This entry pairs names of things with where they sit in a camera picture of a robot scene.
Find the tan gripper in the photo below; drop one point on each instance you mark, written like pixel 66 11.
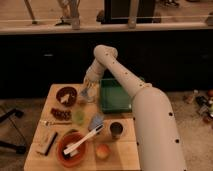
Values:
pixel 89 82

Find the grey-blue towel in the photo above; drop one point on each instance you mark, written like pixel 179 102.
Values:
pixel 85 97

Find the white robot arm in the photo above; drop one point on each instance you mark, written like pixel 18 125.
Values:
pixel 160 147

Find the white paper cup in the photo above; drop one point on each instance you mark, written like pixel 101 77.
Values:
pixel 92 92

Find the small green cup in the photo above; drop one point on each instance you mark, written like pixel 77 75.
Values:
pixel 78 117

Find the metal cup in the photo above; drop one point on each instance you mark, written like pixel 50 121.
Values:
pixel 116 129

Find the dark brown bowl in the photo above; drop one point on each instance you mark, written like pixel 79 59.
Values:
pixel 72 98

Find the green plastic tray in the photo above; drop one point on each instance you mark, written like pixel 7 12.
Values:
pixel 113 97

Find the white piece in bowl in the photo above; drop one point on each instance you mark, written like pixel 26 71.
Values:
pixel 65 98

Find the blue folded cloth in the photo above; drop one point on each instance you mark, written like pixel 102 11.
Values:
pixel 95 121

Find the white brush with dark bristles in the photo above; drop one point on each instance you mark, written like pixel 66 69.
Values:
pixel 83 139

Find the wooden folding table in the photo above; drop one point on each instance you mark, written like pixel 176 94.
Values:
pixel 123 155

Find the orange bowl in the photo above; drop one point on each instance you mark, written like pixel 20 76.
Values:
pixel 67 156

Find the metal fork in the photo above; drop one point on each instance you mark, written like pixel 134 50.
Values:
pixel 49 123

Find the wooden block eraser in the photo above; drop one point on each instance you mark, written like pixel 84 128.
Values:
pixel 46 143

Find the peach fruit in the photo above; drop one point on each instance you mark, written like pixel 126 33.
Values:
pixel 102 151

